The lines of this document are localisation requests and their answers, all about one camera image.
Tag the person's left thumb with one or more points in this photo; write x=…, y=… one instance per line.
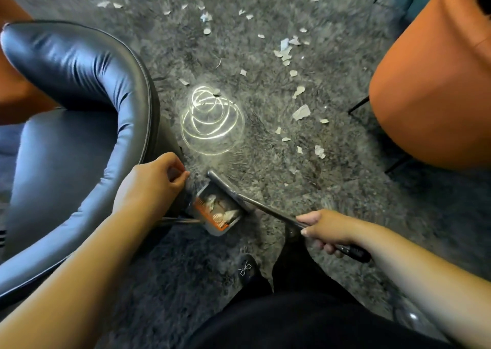
x=176, y=181

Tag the black leather armchair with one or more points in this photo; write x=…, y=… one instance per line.
x=76, y=130

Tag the scattered white paper scraps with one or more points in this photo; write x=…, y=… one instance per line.
x=301, y=112

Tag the paper scraps in dustpan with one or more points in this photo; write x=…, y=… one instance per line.
x=221, y=206

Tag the orange upholstered chair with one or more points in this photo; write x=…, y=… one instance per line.
x=13, y=87
x=437, y=84

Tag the silver dustpan with orange label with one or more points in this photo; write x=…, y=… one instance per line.
x=206, y=219

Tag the person's left hand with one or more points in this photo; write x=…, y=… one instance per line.
x=145, y=185

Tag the person's left forearm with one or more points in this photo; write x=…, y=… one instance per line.
x=73, y=283

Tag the black shoe with bow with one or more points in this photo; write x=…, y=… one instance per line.
x=248, y=271

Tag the person's black trousers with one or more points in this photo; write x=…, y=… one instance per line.
x=299, y=318

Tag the person's right hand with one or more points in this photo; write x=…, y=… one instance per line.
x=332, y=228

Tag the grey shaggy rug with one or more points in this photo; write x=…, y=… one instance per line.
x=345, y=176

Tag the person's right forearm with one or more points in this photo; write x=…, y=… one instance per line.
x=425, y=276

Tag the person's right thumb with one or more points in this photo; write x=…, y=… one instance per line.
x=308, y=218

